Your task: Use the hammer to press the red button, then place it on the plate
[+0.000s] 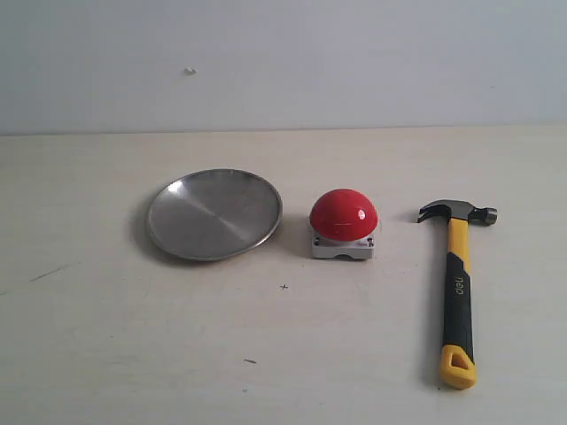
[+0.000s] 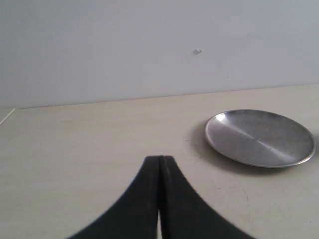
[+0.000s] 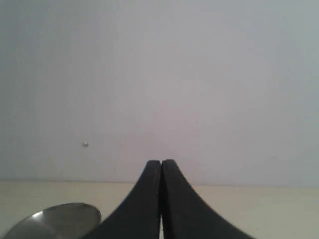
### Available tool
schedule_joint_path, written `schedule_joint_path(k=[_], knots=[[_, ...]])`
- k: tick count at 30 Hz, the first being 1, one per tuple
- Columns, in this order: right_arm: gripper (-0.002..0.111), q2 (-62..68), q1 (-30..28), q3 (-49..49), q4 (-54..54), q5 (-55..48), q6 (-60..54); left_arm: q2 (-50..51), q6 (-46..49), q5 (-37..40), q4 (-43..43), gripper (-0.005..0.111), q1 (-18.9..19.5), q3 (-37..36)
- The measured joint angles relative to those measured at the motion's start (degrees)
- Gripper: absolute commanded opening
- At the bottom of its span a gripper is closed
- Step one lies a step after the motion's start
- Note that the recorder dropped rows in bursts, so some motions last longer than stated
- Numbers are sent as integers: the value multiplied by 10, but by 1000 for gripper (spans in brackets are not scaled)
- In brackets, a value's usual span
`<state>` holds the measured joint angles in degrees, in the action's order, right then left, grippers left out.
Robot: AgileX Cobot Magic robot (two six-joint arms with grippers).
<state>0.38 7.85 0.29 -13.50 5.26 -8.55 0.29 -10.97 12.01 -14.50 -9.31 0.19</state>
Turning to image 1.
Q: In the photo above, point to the yellow black claw hammer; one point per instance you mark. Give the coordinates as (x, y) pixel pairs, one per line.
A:
(457, 367)

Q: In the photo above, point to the red dome push button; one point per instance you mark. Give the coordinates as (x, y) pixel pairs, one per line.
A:
(343, 224)

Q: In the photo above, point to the round stainless steel plate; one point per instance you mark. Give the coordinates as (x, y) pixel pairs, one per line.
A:
(213, 214)

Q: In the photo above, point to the small white wall nub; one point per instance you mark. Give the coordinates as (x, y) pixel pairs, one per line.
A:
(190, 71)

